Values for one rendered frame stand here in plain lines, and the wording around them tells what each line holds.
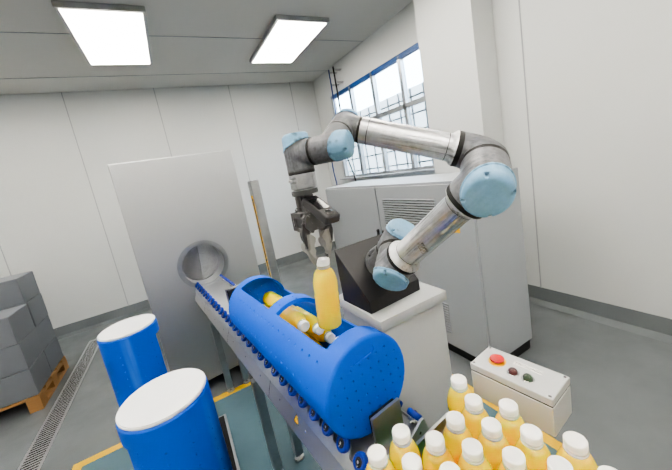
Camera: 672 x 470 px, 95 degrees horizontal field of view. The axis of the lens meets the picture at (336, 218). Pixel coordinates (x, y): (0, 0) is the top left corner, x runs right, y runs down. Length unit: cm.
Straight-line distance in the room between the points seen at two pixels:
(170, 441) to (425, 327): 92
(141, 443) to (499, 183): 124
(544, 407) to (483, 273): 151
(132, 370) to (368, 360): 147
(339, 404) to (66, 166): 543
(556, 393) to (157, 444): 111
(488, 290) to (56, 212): 555
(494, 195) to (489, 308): 180
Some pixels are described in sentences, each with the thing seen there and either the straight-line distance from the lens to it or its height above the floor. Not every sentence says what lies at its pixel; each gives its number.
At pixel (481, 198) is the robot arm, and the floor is 156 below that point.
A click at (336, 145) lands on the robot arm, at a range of 78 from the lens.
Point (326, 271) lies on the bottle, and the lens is 88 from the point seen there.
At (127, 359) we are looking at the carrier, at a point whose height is 91.
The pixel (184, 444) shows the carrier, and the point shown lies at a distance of 131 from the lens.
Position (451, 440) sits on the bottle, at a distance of 87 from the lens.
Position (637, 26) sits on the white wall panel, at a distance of 317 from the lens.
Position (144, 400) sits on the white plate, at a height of 104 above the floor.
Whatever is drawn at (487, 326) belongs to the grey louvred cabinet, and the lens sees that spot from 255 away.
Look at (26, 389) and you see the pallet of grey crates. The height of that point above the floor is 23.
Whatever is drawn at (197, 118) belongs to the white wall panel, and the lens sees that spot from 590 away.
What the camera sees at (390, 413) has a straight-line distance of 98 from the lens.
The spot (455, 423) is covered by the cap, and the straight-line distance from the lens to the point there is 85.
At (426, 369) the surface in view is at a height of 87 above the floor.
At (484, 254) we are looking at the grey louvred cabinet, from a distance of 236.
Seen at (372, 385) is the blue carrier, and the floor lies 109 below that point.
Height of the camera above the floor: 169
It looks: 9 degrees down
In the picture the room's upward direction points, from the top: 11 degrees counter-clockwise
